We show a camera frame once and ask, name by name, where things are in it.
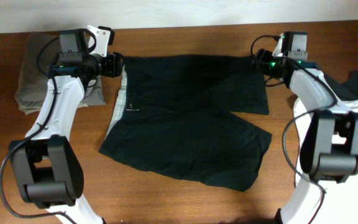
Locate black shorts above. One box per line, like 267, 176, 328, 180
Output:
99, 55, 272, 192

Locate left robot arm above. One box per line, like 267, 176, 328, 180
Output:
0, 26, 124, 223

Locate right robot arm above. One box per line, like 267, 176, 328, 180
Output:
252, 31, 358, 223

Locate folded grey shorts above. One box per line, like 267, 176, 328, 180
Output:
14, 31, 106, 115

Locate dark garment pile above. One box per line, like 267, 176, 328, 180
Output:
324, 70, 358, 101

